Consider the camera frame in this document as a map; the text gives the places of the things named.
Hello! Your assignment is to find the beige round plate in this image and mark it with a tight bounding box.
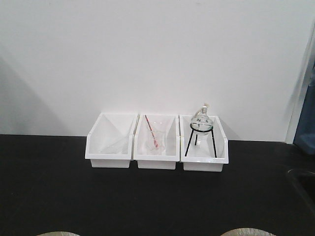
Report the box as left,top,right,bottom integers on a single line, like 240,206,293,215
37,231,80,236
221,228,275,236

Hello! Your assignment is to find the middle white plastic bin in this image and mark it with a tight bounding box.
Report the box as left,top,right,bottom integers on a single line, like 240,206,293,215
133,114,180,170

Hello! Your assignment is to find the white plastic bin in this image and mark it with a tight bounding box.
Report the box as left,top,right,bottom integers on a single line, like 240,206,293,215
179,115,229,172
85,113,138,168
133,114,180,170

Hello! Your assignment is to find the clear glass beaker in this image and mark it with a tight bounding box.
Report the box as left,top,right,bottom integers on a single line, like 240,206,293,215
146,131,165,155

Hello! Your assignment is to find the round glass flask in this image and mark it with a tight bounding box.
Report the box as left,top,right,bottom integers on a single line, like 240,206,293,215
190,103,213,135

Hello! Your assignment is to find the left white plastic bin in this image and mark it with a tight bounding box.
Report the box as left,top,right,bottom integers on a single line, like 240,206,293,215
85,113,138,168

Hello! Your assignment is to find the right white plastic bin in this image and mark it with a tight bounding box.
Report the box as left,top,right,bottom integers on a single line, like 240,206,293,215
179,115,229,172

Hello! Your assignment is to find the blue pegboard drying rack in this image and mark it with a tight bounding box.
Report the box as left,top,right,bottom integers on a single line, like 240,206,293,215
293,48,315,155

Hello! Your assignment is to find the black lab sink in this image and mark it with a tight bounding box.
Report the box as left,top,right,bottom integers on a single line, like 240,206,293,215
287,169,315,207

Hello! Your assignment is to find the black wire tripod stand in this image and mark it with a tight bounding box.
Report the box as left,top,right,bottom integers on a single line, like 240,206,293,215
185,123,217,158

